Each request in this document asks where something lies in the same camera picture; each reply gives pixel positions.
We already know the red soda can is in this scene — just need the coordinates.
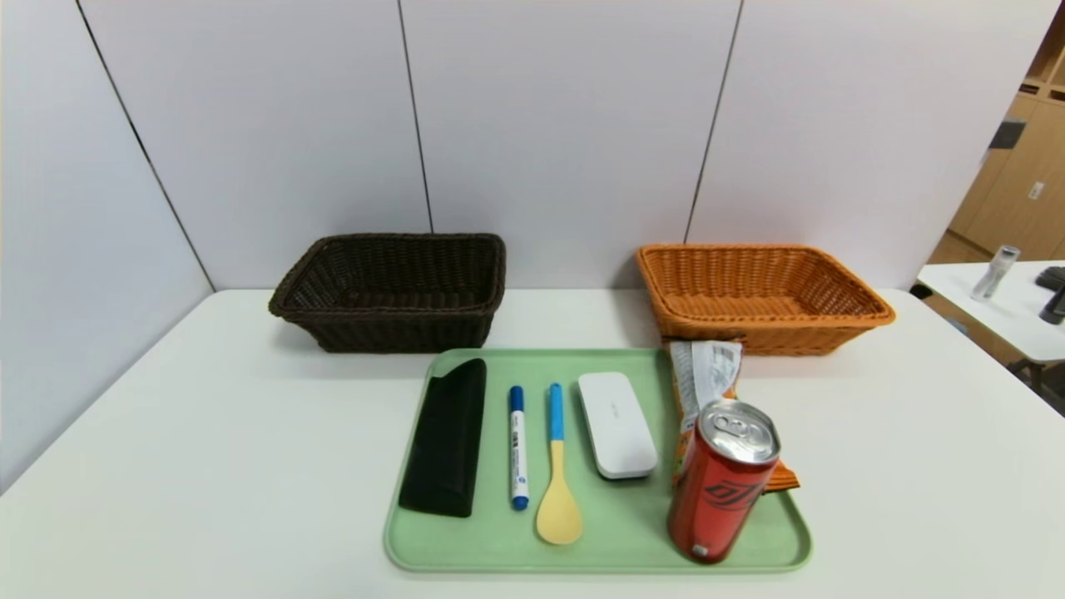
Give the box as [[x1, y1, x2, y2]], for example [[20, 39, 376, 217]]
[[666, 399, 782, 565]]

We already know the white rectangular case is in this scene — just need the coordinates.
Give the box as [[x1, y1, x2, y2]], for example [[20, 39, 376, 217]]
[[577, 371, 659, 481]]

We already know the white side table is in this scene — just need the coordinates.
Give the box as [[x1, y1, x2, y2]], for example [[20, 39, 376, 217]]
[[911, 260, 1065, 414]]

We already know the orange snack bag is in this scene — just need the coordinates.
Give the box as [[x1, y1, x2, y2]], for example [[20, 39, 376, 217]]
[[669, 339, 800, 493]]

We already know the yellow spoon with blue handle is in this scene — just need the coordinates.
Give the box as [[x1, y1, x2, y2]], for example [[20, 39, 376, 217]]
[[535, 383, 583, 547]]

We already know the light green plastic tray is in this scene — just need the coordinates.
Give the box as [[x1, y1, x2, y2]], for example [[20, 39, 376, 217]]
[[383, 347, 813, 575]]

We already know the orange wicker basket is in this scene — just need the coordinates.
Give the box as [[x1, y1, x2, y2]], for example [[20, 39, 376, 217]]
[[636, 244, 897, 357]]

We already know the light wooden cabinet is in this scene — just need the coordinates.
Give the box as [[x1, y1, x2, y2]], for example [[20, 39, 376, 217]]
[[928, 7, 1065, 265]]

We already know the blue white marker pen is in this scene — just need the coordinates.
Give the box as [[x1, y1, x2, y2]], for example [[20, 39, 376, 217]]
[[508, 385, 530, 512]]

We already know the dark brown wicker basket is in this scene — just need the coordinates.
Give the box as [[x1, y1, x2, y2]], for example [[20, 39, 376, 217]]
[[268, 233, 507, 354]]

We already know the black glasses case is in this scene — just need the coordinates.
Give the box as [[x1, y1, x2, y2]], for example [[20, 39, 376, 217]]
[[398, 358, 488, 518]]

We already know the clear silver bottle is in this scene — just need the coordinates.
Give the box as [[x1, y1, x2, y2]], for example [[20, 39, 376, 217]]
[[970, 245, 1021, 302]]

